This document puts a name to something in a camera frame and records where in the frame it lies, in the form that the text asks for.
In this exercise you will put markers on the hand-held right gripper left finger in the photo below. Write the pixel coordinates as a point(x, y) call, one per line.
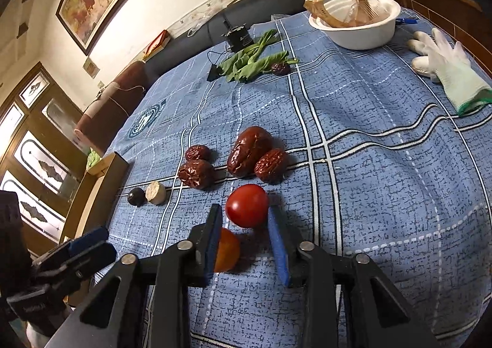
point(213, 240)

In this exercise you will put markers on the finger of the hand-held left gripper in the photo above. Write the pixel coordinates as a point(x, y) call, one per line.
point(98, 256)
point(88, 237)

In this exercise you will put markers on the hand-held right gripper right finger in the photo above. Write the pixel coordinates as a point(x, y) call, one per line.
point(277, 244)

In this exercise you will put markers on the small orange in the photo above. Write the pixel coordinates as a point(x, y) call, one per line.
point(229, 250)

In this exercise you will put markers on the red tomato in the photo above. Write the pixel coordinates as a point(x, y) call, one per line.
point(246, 205)

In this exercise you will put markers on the cardboard box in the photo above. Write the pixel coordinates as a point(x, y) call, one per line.
point(111, 186)

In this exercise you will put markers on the dark chestnut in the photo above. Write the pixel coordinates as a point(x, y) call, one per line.
point(136, 195)

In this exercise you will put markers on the white root piece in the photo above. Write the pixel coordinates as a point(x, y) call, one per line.
point(155, 192)

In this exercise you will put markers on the small red date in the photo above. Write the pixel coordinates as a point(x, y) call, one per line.
point(198, 152)

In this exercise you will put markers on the large red date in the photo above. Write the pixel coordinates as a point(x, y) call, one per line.
point(248, 153)

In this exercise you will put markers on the green cloth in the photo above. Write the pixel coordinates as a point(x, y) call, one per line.
point(93, 157)

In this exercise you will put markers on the wooden glass door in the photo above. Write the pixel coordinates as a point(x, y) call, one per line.
point(30, 140)

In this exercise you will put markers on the blue plaid tablecloth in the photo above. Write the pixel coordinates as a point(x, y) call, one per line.
point(365, 163)

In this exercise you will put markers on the brown armchair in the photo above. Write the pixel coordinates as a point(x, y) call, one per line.
point(115, 105)

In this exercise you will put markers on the small black box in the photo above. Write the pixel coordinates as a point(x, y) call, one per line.
point(213, 73)

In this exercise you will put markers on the leafy greens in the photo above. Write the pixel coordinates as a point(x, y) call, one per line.
point(253, 59)

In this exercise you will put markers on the red flat box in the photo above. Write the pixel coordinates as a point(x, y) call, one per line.
point(157, 44)

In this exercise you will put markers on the black device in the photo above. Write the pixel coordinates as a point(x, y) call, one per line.
point(236, 36)

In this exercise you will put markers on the clear plastic bag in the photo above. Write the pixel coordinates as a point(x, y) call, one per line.
point(198, 25)

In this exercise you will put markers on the white bowl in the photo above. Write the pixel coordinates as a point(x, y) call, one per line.
point(357, 34)

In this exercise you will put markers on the dark sofa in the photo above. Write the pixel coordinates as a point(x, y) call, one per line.
point(230, 15)

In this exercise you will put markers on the white glove green cuff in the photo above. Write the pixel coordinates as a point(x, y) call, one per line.
point(451, 61)

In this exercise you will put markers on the blue clip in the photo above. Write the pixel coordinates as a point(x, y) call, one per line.
point(407, 20)

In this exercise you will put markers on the small wall frame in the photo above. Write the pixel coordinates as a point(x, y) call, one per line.
point(91, 66)

